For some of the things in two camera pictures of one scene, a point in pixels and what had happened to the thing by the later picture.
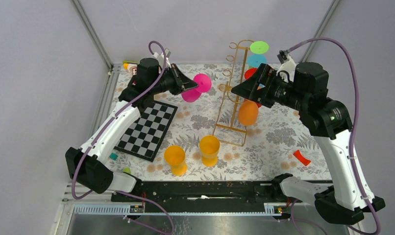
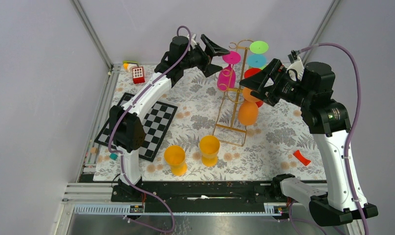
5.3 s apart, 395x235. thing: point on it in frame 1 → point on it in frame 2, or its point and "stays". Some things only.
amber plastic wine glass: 209,146 stays
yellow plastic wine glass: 175,155 stays
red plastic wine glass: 248,74 stays
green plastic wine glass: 259,47 stays
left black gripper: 182,82 → 209,50
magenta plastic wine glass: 204,82 → 226,77
